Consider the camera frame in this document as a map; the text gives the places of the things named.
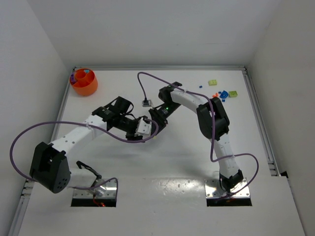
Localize light green curved lego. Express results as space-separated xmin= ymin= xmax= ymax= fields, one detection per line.
xmin=208 ymin=79 xmax=218 ymax=86

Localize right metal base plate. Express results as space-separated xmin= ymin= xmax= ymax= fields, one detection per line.
xmin=204 ymin=177 xmax=251 ymax=200

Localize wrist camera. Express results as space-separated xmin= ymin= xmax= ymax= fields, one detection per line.
xmin=142 ymin=99 xmax=152 ymax=107
xmin=136 ymin=118 xmax=152 ymax=136

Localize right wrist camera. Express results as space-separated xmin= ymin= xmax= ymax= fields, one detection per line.
xmin=142 ymin=99 xmax=152 ymax=107

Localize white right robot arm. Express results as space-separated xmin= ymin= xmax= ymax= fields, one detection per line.
xmin=149 ymin=82 xmax=243 ymax=192

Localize metal base plate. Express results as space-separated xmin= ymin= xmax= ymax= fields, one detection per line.
xmin=72 ymin=179 xmax=118 ymax=200
xmin=204 ymin=177 xmax=251 ymax=200

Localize orange divided round container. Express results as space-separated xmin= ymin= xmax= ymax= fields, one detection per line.
xmin=69 ymin=68 xmax=98 ymax=96

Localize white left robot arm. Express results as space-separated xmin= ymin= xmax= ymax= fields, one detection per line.
xmin=30 ymin=97 xmax=152 ymax=194

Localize light green 2x2 lego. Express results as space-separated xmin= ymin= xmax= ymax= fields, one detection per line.
xmin=228 ymin=90 xmax=238 ymax=98

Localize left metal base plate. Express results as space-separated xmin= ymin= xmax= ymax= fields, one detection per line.
xmin=72 ymin=179 xmax=118 ymax=200

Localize aluminium table edge rail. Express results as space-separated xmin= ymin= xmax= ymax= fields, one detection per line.
xmin=242 ymin=67 xmax=281 ymax=177

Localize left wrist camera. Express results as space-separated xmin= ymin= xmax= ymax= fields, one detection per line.
xmin=136 ymin=118 xmax=152 ymax=136

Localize blue arch lego piece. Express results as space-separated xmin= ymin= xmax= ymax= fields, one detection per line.
xmin=220 ymin=90 xmax=229 ymax=99

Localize purple 2x4 lego brick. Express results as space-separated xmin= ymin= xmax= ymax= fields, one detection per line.
xmin=70 ymin=74 xmax=76 ymax=84

